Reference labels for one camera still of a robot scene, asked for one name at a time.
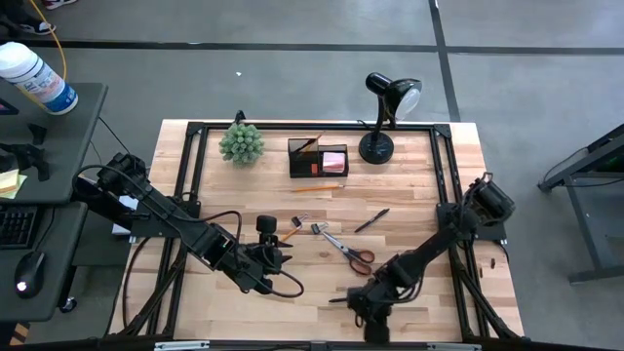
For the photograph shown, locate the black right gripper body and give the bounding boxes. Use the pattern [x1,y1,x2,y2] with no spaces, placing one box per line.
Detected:
[370,280,406,317]

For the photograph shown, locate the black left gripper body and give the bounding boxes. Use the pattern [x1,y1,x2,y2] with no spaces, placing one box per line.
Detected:
[228,242,268,289]

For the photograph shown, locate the red black handled scissors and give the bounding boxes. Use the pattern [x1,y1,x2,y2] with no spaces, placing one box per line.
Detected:
[319,230,376,277]

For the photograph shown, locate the pink white sticky note pad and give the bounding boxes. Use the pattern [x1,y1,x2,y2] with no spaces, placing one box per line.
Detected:
[322,151,346,175]

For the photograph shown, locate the black mesh desk organizer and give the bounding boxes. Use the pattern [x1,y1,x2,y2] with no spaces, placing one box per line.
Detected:
[287,137,351,179]

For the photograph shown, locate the green artificial potted plant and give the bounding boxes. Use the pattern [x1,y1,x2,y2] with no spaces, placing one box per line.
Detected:
[217,122,266,168]

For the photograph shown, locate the black gooseneck desk lamp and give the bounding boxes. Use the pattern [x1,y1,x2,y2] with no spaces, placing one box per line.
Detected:
[357,71,424,166]

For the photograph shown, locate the white power box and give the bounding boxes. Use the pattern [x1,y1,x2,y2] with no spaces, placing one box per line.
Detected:
[111,194,141,237]

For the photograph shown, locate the black computer mouse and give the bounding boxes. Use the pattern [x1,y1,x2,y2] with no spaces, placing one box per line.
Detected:
[13,251,48,300]

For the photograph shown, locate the black computer desk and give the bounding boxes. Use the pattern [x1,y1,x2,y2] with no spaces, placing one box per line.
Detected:
[0,80,109,324]

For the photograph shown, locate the black keyboard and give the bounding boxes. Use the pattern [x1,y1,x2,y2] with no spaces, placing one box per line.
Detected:
[0,206,40,251]

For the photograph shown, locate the dark grey metal cart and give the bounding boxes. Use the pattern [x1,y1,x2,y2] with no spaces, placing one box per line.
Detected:
[537,124,624,284]

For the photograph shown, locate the small black clamp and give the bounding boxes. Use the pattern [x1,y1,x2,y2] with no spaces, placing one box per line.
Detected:
[27,123,49,146]

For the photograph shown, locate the yellow sticky note pad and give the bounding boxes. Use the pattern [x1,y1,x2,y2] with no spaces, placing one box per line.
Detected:
[0,168,28,201]

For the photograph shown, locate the white disinfectant wipes canister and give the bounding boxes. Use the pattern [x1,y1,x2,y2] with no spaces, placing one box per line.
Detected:
[0,41,80,117]

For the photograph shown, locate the black camera cable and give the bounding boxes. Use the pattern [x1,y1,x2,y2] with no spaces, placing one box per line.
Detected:
[265,266,306,300]

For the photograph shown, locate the silver metal bracket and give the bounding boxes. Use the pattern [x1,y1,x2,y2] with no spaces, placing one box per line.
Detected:
[426,342,483,351]
[153,340,211,351]

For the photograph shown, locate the black aluminium table frame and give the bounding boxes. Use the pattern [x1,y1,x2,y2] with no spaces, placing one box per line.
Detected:
[109,120,527,342]

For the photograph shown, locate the thick black cable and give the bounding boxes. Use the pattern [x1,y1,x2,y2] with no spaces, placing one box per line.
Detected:
[120,236,147,337]

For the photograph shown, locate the yellow hanging cable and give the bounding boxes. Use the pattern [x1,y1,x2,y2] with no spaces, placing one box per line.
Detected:
[27,0,68,84]

